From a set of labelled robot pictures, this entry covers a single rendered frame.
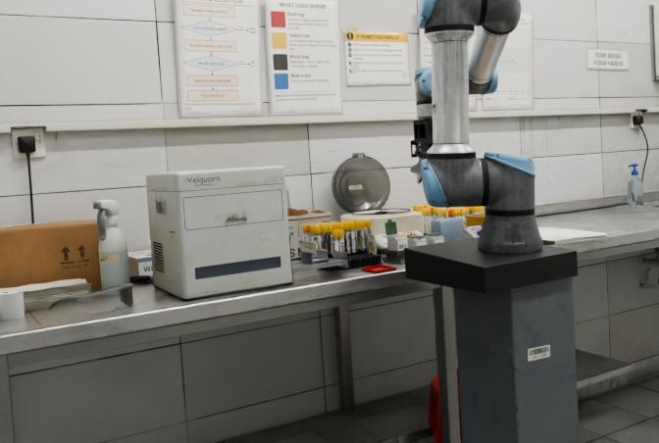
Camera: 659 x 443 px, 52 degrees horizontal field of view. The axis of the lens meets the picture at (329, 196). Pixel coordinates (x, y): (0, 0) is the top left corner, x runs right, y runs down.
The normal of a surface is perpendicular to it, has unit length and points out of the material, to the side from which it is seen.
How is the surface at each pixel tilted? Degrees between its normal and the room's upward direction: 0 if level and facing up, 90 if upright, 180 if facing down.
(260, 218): 90
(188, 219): 90
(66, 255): 89
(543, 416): 90
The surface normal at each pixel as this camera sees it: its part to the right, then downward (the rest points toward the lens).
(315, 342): 0.49, 0.01
